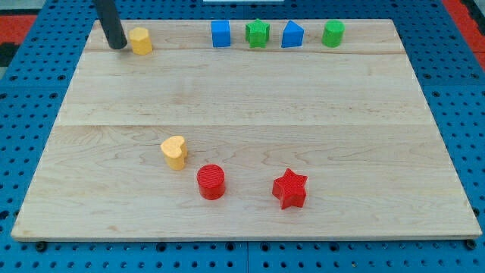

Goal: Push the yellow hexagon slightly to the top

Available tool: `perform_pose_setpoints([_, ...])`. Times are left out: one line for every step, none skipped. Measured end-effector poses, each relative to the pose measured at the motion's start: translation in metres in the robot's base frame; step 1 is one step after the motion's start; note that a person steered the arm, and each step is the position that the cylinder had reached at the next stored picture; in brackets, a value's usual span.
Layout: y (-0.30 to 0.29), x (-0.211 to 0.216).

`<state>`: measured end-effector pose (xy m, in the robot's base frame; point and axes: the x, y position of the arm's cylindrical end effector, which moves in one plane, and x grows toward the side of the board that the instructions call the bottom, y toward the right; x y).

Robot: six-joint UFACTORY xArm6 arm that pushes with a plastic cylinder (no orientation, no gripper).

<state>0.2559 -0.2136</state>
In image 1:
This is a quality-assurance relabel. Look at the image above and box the yellow hexagon block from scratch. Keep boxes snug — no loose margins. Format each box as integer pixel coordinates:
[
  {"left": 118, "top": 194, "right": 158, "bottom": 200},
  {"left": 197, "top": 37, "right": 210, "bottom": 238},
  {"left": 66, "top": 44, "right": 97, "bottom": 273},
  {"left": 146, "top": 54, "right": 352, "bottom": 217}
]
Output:
[{"left": 128, "top": 27, "right": 152, "bottom": 55}]

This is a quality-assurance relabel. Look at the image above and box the red cylinder block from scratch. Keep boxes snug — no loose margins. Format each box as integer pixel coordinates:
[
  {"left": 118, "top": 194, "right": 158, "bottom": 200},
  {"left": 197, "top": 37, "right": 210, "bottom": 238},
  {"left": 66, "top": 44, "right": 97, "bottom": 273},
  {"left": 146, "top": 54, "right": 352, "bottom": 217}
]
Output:
[{"left": 196, "top": 164, "right": 226, "bottom": 200}]

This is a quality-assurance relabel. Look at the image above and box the yellow heart block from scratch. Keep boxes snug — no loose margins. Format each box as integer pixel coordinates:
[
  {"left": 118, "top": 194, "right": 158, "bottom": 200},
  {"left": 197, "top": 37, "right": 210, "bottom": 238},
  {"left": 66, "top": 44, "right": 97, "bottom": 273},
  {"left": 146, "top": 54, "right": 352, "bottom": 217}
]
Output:
[{"left": 160, "top": 136, "right": 188, "bottom": 171}]

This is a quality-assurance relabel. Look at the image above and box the red star block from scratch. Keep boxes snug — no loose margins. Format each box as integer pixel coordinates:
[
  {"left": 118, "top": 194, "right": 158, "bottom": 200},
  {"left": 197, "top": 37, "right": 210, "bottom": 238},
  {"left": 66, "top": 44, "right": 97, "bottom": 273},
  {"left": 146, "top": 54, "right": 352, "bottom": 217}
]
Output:
[{"left": 272, "top": 168, "right": 308, "bottom": 209}]

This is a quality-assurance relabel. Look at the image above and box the light wooden board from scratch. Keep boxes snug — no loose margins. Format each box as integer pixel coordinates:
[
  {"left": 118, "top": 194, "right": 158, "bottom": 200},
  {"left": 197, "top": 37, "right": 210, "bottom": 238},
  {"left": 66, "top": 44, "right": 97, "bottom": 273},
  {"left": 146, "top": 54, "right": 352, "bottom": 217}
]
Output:
[{"left": 11, "top": 20, "right": 482, "bottom": 242}]

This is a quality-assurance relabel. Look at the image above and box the blue cube block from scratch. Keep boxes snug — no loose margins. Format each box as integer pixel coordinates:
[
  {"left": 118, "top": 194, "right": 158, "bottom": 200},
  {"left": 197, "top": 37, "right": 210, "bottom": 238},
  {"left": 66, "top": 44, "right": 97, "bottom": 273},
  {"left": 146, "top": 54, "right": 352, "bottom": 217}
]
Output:
[{"left": 211, "top": 20, "right": 231, "bottom": 48}]

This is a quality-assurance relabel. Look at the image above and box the green star block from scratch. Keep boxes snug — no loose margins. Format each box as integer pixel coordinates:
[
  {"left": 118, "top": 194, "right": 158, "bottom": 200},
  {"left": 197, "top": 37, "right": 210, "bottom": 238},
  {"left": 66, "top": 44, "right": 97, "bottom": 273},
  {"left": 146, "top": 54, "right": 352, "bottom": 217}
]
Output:
[{"left": 246, "top": 19, "right": 271, "bottom": 48}]

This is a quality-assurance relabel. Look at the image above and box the blue triangle block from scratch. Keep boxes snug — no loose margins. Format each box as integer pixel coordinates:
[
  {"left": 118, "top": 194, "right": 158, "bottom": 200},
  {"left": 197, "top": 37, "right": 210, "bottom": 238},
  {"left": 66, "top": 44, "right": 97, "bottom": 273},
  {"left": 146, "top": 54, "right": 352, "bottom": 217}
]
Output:
[{"left": 281, "top": 20, "right": 305, "bottom": 48}]

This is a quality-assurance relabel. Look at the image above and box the green cylinder block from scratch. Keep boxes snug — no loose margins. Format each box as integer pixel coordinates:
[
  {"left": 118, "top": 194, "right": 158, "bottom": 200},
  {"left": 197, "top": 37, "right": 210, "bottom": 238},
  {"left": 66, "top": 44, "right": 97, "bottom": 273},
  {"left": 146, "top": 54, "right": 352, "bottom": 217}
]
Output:
[{"left": 321, "top": 20, "right": 346, "bottom": 48}]

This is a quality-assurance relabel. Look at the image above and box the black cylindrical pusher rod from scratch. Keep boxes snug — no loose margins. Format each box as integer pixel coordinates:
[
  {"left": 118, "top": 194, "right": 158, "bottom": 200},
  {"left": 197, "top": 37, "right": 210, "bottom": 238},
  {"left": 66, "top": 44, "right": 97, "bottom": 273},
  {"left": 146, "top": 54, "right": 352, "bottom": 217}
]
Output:
[{"left": 92, "top": 0, "right": 127, "bottom": 49}]

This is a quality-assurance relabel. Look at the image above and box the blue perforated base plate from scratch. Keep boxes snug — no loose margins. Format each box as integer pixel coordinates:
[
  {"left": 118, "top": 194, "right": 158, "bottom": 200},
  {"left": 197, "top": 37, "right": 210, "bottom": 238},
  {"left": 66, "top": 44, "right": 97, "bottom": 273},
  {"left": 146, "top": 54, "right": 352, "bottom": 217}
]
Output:
[{"left": 1, "top": 1, "right": 484, "bottom": 272}]

